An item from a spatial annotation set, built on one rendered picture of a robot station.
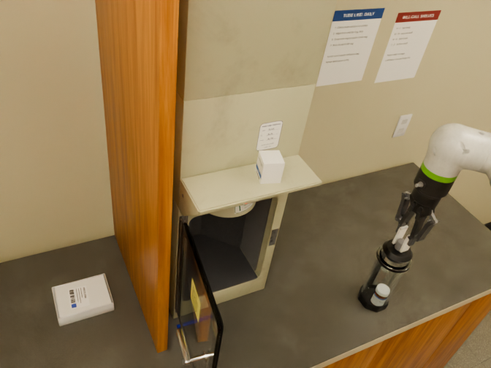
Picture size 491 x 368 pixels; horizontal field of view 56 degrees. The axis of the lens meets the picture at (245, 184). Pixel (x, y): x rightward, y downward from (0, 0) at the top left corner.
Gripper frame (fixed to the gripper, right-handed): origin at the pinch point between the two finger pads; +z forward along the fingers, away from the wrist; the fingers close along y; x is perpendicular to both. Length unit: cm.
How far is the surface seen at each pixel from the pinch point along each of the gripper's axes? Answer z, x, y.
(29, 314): 31, -104, -33
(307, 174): -26.4, -35.3, -8.9
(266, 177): -28, -47, -9
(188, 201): -24, -65, -11
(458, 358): 125, 93, 5
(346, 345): 30.6, -18.6, 10.8
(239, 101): -45, -52, -17
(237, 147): -32, -51, -17
